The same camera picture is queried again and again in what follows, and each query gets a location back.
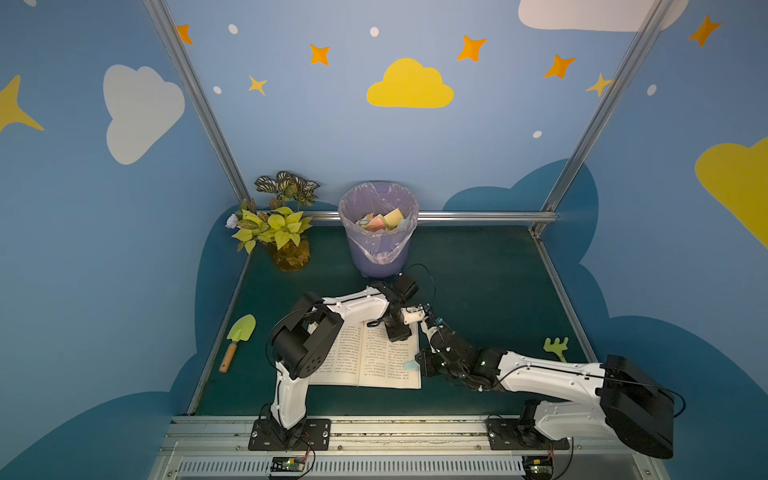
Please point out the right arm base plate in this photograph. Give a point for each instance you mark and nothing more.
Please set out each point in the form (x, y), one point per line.
(506, 434)

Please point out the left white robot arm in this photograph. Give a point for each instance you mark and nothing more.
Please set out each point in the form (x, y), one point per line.
(301, 341)

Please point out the right aluminium frame post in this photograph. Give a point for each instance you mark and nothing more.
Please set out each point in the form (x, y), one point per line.
(639, 48)

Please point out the left circuit board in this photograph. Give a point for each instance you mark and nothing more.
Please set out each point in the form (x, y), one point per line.
(287, 465)

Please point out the discarded sticky notes pile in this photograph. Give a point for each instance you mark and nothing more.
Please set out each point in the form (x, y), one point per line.
(376, 222)

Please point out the magazine book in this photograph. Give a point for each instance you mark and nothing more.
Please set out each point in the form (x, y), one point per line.
(363, 356)

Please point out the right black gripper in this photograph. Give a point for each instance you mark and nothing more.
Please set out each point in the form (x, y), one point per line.
(437, 346)

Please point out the aluminium frame post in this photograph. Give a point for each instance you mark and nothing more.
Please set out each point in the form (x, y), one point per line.
(639, 48)
(163, 22)

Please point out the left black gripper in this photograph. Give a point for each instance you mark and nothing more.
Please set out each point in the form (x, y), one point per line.
(394, 325)

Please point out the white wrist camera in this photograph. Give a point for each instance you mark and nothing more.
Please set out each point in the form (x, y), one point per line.
(413, 314)
(431, 325)

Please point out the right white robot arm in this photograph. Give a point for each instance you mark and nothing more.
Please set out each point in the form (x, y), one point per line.
(611, 399)

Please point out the right circuit board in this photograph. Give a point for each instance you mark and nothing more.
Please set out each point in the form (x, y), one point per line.
(537, 468)

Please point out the circuit board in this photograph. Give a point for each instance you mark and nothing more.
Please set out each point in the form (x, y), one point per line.
(537, 468)
(287, 465)

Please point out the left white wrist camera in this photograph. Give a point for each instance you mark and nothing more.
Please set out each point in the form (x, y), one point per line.
(413, 314)

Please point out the aluminium frame back bar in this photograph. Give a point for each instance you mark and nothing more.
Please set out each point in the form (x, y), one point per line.
(471, 217)

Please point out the green toy shovel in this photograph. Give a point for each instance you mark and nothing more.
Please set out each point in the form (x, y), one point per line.
(240, 331)

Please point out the left aluminium frame post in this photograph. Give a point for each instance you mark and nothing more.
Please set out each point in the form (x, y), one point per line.
(163, 22)

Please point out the clear plastic bin liner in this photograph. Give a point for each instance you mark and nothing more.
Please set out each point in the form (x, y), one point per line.
(375, 237)

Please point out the potted green plant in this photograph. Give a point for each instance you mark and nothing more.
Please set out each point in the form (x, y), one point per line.
(282, 226)

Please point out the purple trash bin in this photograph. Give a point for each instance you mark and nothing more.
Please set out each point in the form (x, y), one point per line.
(381, 252)

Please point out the green toy rake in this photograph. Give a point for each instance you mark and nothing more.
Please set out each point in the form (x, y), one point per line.
(557, 347)

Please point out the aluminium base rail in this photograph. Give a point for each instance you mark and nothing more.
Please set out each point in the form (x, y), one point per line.
(385, 447)

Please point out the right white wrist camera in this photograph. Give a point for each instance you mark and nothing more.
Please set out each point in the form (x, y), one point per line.
(431, 325)

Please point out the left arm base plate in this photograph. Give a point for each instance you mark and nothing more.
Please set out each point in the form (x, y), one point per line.
(268, 435)

